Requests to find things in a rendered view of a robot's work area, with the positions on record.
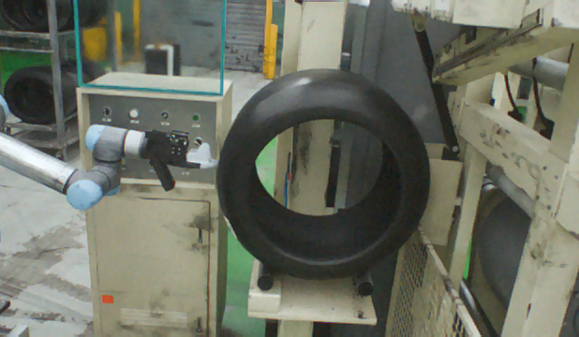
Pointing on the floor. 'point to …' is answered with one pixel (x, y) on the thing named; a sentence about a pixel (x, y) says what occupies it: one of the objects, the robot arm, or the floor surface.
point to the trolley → (39, 75)
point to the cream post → (303, 162)
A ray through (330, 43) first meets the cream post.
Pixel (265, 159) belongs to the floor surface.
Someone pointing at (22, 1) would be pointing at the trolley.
